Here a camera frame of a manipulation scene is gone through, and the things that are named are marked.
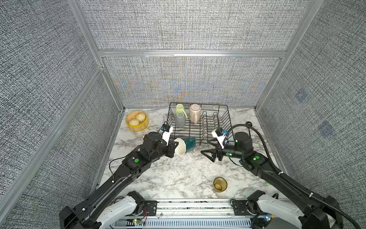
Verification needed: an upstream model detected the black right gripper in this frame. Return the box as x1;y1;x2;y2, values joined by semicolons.
201;137;246;164

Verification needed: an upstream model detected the dark green mug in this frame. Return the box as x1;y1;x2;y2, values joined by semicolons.
174;137;196;156

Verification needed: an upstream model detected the grey mug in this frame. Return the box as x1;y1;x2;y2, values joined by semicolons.
175;112;186;128

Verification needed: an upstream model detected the light green mug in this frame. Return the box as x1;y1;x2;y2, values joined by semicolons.
175;104;188;118

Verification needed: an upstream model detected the pink iridescent mug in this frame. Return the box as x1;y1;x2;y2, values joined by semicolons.
189;104;201;124

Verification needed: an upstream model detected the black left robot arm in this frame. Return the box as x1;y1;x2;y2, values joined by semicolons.
59;132;179;229

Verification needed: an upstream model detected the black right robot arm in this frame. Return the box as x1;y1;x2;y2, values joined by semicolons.
201;125;360;229

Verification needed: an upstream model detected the amber glass cup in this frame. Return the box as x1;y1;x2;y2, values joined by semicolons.
213;177;228;192

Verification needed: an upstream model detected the yellow bamboo steamer basket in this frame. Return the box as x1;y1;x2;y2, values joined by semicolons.
125;110;149;132

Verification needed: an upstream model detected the right steamed bun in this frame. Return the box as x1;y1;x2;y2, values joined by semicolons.
136;112;146;123

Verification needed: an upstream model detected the steamed bun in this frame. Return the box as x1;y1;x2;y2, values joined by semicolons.
128;118;140;126
136;112;146;123

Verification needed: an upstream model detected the left steamed bun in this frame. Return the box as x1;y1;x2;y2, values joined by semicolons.
128;118;140;126

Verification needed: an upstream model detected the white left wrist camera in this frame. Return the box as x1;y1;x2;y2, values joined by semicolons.
161;122;173;145

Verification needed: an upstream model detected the black wire dish rack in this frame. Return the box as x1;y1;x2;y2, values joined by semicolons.
166;102;234;145

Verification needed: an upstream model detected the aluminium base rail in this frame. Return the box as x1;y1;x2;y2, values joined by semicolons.
110;196;304;229

